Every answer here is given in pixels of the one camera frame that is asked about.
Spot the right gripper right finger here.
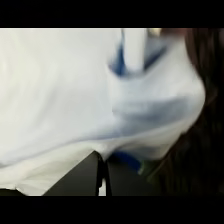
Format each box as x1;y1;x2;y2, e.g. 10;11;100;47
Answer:
103;159;158;197

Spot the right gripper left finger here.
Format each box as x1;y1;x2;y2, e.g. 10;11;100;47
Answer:
43;150;102;197

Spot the white garment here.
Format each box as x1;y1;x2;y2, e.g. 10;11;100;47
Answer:
0;28;207;197

